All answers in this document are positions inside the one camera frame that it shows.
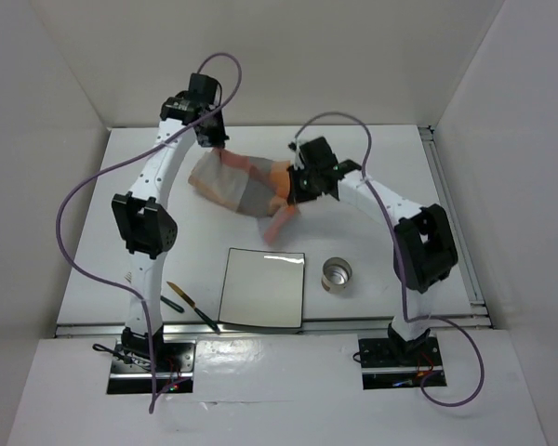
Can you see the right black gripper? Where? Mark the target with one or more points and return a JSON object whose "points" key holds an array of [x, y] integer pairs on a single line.
{"points": [[298, 194]]}

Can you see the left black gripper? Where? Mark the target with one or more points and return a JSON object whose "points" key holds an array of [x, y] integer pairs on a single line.
{"points": [[216, 139]]}

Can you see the checkered orange blue cloth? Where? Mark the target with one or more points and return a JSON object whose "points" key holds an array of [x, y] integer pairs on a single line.
{"points": [[247, 185]]}

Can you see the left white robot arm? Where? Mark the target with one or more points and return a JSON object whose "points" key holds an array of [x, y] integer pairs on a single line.
{"points": [[148, 230]]}

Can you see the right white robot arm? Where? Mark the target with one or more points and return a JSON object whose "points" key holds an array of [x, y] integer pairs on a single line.
{"points": [[424, 250]]}

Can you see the metal cup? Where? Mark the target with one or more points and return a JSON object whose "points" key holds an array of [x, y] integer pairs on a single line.
{"points": [[336, 275]]}

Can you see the square white plate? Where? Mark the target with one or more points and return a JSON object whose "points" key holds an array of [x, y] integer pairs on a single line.
{"points": [[263, 289]]}

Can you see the gold knife green handle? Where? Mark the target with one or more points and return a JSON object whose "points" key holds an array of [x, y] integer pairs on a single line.
{"points": [[206, 319]]}

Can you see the aluminium rail right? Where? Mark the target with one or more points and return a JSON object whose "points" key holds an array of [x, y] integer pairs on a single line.
{"points": [[465, 264]]}

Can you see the gold fork green handle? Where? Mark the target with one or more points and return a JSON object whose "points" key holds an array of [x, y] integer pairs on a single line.
{"points": [[168, 302]]}

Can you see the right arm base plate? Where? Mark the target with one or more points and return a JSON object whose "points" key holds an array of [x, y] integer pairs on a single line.
{"points": [[383, 368]]}

